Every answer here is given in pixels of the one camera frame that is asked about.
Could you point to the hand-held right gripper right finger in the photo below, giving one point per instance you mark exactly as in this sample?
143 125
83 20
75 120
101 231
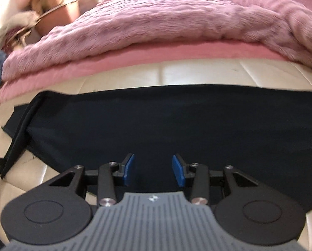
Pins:
178 170

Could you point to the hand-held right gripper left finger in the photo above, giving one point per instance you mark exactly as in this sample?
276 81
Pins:
128 168

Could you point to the black pants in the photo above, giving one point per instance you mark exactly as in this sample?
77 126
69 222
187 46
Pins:
158 123

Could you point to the pink bed sheet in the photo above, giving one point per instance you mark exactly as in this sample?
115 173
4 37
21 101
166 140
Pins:
119 57

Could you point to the white cloth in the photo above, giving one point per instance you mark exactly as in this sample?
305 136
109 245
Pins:
17 19

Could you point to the pink fluffy blanket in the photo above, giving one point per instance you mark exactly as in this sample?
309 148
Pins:
158 18

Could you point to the brown cardboard box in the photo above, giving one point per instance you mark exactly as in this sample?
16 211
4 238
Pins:
61 13

